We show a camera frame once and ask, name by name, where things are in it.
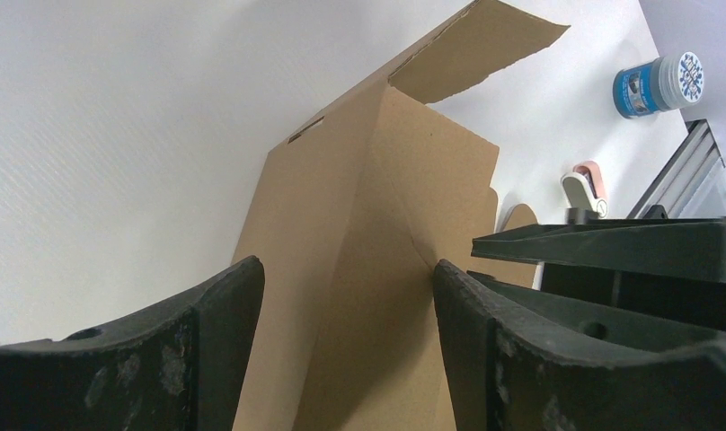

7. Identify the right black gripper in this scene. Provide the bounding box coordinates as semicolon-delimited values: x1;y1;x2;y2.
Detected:
469;218;726;357

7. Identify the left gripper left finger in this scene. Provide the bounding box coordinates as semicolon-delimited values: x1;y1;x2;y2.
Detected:
0;256;265;430

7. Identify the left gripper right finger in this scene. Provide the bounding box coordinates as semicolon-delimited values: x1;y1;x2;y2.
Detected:
432;260;726;430

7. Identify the brown cardboard box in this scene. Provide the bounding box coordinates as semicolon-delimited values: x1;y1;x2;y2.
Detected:
234;1;566;430

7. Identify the pink white small device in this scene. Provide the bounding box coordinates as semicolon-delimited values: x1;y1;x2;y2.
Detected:
561;161;608;219

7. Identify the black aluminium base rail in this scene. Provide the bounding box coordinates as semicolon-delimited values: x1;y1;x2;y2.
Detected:
627;119;726;219

